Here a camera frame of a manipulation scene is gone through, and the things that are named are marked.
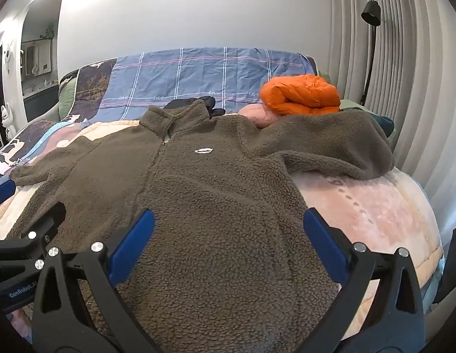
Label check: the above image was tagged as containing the blue plaid pillow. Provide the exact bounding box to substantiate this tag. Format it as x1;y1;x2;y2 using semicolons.
93;47;317;122

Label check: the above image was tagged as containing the orange puffer jacket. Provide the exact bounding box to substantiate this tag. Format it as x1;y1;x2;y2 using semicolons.
259;74;340;116

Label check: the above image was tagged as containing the dark green garment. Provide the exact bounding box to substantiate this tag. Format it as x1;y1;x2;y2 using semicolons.
366;111;395;138

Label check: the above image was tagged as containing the brown fleece jacket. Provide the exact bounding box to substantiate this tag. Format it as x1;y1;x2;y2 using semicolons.
10;102;393;352

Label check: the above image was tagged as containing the white cat figurine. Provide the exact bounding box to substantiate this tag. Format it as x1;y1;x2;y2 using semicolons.
1;103;17;141

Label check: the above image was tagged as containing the pink quilted jacket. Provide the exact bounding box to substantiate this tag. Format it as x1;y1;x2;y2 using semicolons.
238;104;280;128

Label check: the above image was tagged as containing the black floor lamp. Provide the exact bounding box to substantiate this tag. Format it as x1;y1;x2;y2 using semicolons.
360;0;381;105

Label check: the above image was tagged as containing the black puffer jacket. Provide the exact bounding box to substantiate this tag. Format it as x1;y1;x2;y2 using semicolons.
163;96;226;119

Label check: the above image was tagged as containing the green striped pillow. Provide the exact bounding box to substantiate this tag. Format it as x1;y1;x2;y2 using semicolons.
58;70;79;120

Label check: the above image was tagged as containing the pink plush blanket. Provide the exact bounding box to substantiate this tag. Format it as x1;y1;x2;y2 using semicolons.
0;119;445;340

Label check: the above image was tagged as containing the dark patterned pillow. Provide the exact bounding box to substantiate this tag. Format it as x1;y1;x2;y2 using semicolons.
60;58;117;122

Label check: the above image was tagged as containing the patterned bed sheet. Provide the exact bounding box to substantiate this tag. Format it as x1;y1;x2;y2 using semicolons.
0;115;91;179

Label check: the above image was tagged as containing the grey pleated curtain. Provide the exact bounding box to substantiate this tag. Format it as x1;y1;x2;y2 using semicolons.
329;0;456;240

